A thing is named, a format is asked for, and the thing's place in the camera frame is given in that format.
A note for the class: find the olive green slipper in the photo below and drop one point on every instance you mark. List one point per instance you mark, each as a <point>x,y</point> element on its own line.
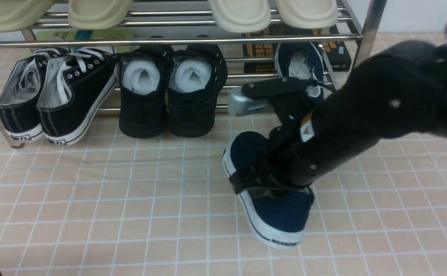
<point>21,14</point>
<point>97,14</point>

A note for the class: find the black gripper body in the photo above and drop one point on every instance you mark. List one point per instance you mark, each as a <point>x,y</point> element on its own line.
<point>300,150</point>

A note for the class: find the green book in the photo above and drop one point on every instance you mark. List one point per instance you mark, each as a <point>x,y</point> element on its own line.
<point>84,35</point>

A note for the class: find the black knit shoe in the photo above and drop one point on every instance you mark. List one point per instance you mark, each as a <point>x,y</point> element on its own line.
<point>143,76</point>
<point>198,75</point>

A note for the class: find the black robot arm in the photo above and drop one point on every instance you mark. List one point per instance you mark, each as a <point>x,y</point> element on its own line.
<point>398,91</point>

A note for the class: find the olive green slipper far left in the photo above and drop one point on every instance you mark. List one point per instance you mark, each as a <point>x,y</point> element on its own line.
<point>21,14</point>

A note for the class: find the black canvas sneaker white laces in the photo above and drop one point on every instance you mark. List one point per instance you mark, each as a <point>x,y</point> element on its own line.
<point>75,87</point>

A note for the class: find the black knit shoe left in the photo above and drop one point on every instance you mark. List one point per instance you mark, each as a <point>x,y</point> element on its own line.
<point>143,76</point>

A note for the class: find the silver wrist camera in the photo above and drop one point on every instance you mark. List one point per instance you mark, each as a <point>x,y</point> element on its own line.
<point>240,105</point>

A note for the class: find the navy slip-on shoe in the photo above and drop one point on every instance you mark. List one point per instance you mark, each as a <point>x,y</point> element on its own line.
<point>300,60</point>
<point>276,218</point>

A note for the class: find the black canvas sneaker far left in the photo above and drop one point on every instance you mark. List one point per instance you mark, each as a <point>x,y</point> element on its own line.
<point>20,95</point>

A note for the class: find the black knit shoe right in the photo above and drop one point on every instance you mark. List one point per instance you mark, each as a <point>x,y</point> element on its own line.
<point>198,75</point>

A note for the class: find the cream slipper far right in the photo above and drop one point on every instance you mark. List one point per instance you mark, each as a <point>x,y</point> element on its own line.
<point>308,14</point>

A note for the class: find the cream slipper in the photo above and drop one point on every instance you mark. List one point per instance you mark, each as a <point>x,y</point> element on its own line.
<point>241,16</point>
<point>308,14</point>

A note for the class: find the stainless steel shoe rack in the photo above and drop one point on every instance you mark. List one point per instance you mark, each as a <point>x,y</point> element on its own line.
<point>364,40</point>

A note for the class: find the black book yellow text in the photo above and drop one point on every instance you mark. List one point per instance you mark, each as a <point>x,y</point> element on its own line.
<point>336,51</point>

